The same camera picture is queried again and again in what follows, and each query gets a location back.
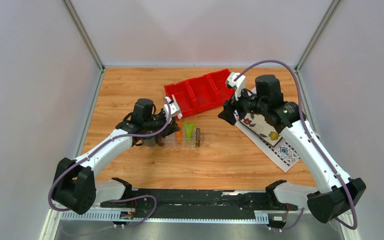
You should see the clear textured acrylic tray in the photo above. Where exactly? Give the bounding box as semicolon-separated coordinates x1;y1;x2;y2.
143;127;204;151

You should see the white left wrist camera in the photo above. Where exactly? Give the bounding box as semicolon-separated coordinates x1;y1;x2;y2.
163;95;183;120

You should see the patterned white cloth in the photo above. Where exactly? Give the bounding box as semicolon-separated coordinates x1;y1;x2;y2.
235;113;301;173

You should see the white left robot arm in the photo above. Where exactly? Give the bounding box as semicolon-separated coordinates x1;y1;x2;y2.
47;96;181;215

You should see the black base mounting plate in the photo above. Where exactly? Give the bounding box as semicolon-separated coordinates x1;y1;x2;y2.
101;188;298;220

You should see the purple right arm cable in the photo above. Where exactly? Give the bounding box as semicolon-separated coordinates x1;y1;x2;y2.
233;59;359;232

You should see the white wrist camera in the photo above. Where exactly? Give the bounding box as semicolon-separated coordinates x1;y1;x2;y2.
163;95;183;120
225;72;246;101

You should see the orange toothpaste tube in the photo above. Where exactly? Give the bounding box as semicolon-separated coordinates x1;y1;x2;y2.
174;123;183;143

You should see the dark grey mug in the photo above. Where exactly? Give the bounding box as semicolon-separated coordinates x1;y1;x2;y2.
133;136;158;147

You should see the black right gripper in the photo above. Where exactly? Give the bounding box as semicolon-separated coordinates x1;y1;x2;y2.
218;83;267;126

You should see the floral square plate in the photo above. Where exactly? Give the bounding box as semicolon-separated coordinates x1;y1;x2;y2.
239;113;283;147

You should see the green toothpaste tube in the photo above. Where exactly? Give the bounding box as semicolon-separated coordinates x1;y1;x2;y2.
183;122;195;139

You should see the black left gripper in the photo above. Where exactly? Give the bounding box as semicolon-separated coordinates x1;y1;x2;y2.
143;110;181;139

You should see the aluminium frame rail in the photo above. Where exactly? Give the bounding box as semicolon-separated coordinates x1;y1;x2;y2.
39;187;362;240

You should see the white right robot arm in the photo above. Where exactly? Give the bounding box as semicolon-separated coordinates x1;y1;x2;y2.
218;72;366;224

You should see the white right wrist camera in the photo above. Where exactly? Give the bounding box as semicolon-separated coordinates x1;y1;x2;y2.
225;72;246;101

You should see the red three-compartment bin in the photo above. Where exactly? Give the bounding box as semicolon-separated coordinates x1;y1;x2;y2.
164;68;235;118

